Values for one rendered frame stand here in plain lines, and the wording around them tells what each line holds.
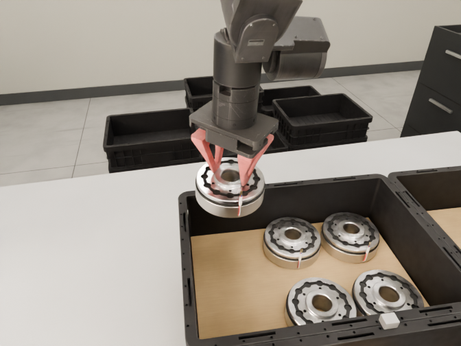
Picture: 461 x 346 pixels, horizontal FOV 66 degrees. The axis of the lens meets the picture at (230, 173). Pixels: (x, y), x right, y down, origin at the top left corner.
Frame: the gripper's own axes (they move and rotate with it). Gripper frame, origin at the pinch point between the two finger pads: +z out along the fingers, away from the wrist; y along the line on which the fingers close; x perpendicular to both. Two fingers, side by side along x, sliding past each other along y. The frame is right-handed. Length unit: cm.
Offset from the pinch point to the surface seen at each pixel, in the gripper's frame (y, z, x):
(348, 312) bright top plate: -22.0, 15.3, 1.5
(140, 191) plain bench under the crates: 39, 37, -18
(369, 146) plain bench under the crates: -12, 35, -77
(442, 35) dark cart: -19, 20, -173
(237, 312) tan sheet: -7.2, 19.3, 8.2
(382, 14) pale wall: 38, 58, -357
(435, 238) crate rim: -29.7, 8.1, -13.1
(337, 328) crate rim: -21.1, 8.1, 9.4
